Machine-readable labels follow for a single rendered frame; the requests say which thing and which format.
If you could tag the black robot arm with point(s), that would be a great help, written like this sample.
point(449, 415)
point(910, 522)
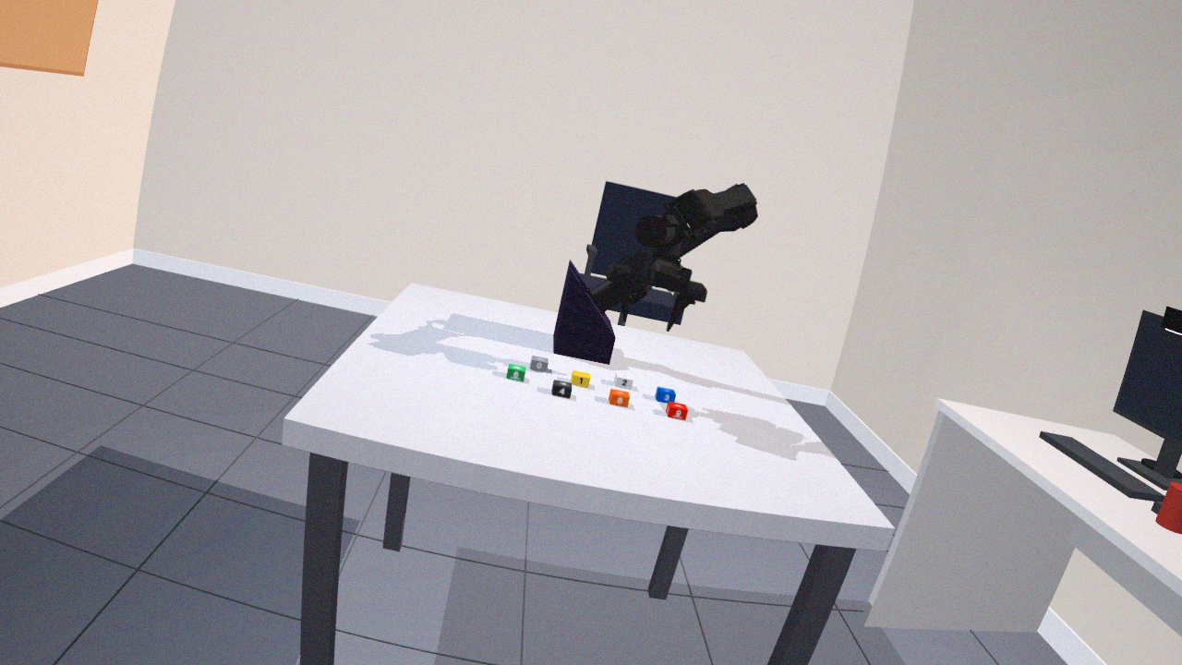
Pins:
point(707, 214)

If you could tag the red block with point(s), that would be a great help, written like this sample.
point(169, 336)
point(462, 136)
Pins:
point(675, 410)

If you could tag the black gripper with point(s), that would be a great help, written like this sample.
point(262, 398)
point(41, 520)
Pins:
point(622, 275)

